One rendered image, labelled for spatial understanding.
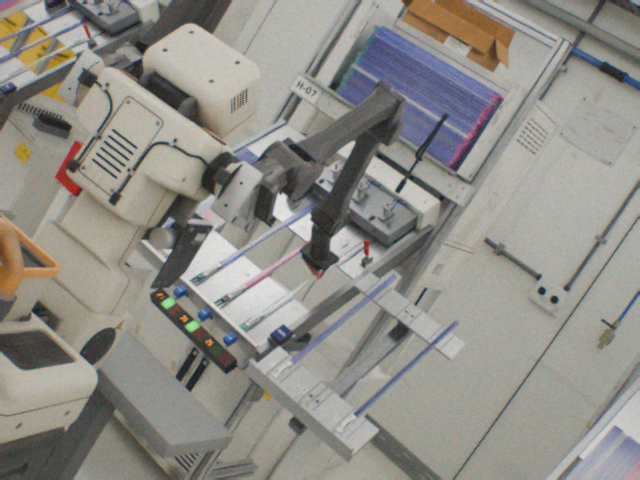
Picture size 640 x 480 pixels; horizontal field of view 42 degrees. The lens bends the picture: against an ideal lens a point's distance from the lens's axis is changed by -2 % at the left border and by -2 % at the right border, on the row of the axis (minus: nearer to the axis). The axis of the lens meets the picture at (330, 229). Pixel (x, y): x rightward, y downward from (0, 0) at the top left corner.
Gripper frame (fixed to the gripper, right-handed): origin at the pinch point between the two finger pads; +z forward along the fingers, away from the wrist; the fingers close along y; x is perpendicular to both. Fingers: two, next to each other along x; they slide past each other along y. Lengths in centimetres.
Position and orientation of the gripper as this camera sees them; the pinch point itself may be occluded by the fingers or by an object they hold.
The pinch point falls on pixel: (317, 275)
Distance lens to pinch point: 245.5
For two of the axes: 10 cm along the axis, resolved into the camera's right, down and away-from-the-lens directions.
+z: -0.6, 7.1, 7.0
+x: -7.1, 4.6, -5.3
